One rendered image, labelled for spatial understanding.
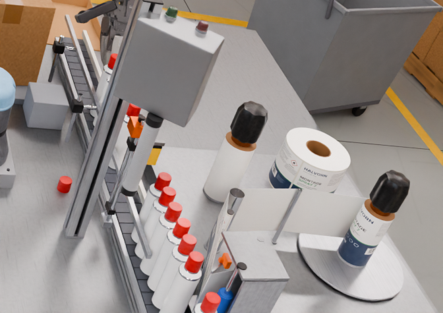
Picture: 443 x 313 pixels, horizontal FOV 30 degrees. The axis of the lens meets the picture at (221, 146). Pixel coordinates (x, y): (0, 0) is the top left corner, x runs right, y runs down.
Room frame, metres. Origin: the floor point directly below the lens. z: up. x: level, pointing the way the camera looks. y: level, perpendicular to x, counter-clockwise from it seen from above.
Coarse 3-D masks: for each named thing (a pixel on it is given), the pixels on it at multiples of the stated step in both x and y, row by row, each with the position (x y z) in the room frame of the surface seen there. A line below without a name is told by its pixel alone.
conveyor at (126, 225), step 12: (84, 48) 2.34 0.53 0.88; (72, 60) 2.24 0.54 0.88; (84, 60) 2.27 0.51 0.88; (72, 72) 2.17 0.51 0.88; (84, 84) 2.13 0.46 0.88; (96, 84) 2.16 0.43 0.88; (84, 96) 2.07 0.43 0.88; (108, 168) 1.79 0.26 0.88; (108, 180) 1.74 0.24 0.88; (120, 192) 1.71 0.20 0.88; (120, 204) 1.67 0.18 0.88; (120, 216) 1.62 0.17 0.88; (120, 228) 1.58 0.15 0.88; (132, 228) 1.60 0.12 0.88; (132, 252) 1.51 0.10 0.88; (132, 264) 1.48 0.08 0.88; (144, 276) 1.46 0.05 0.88; (144, 288) 1.42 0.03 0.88; (144, 300) 1.38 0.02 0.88; (156, 312) 1.36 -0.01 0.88
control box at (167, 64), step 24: (144, 24) 1.48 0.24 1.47; (168, 24) 1.52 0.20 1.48; (192, 24) 1.56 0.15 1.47; (144, 48) 1.48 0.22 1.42; (168, 48) 1.48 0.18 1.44; (192, 48) 1.48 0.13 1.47; (216, 48) 1.51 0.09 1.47; (120, 72) 1.49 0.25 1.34; (144, 72) 1.48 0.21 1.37; (168, 72) 1.48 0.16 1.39; (192, 72) 1.48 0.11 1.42; (120, 96) 1.48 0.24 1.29; (144, 96) 1.48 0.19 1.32; (168, 96) 1.48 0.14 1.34; (192, 96) 1.48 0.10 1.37; (168, 120) 1.48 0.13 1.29
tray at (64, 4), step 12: (60, 0) 2.65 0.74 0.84; (72, 0) 2.67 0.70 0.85; (84, 0) 2.70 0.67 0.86; (60, 12) 2.59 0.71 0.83; (72, 12) 2.62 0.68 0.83; (60, 24) 2.50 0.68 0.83; (72, 24) 2.54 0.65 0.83; (84, 24) 2.57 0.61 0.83; (96, 24) 2.57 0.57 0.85; (96, 36) 2.53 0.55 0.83; (96, 48) 2.45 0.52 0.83
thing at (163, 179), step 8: (160, 176) 1.57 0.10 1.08; (168, 176) 1.58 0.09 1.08; (152, 184) 1.58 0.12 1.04; (160, 184) 1.56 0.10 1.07; (168, 184) 1.56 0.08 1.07; (152, 192) 1.55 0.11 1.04; (160, 192) 1.56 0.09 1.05; (144, 200) 1.57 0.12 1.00; (152, 200) 1.55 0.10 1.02; (144, 208) 1.55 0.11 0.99; (144, 216) 1.55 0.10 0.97; (144, 224) 1.55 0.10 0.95; (136, 232) 1.55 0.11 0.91; (136, 240) 1.55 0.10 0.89
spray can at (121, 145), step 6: (132, 108) 1.80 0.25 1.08; (138, 108) 1.80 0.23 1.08; (126, 114) 1.81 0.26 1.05; (132, 114) 1.80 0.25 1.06; (138, 114) 1.81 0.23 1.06; (126, 120) 1.79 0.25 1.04; (126, 126) 1.79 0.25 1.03; (120, 132) 1.79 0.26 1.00; (126, 132) 1.79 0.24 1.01; (120, 138) 1.79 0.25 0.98; (126, 138) 1.79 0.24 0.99; (120, 144) 1.79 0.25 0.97; (126, 144) 1.79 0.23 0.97; (120, 150) 1.79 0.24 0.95; (126, 150) 1.80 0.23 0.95; (120, 156) 1.79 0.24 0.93; (120, 162) 1.79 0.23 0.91; (114, 168) 1.79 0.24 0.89
